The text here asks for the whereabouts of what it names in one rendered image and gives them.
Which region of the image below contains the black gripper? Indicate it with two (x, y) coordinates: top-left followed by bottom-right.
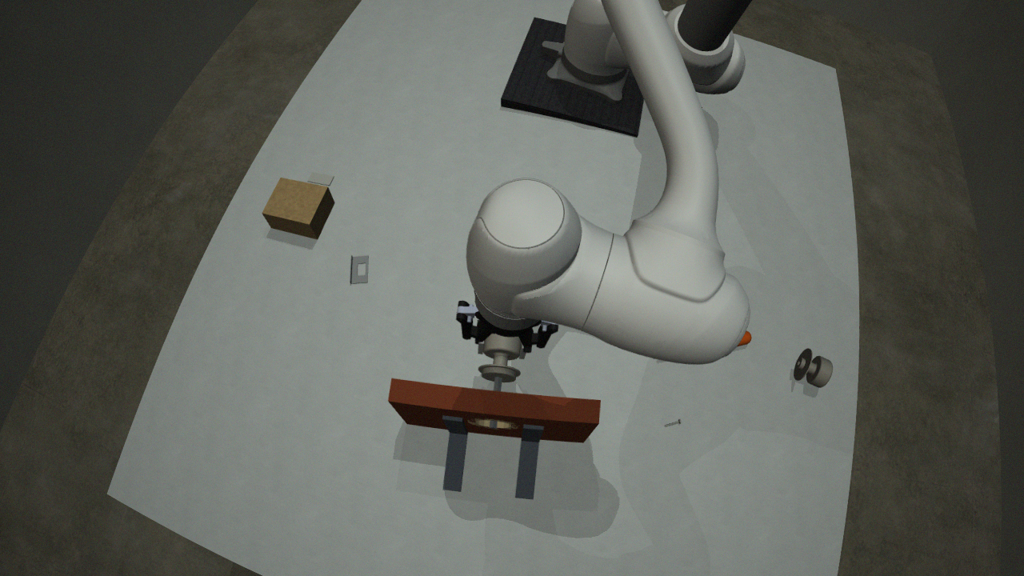
(456, 301), (558, 359)

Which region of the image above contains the brown rectangular box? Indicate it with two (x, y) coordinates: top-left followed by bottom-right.
(262, 178), (335, 239)

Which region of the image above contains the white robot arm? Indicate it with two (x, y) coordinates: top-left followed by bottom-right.
(466, 0), (752, 365)

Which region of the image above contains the brown wooden door slab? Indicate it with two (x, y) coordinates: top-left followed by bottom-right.
(388, 378), (601, 443)

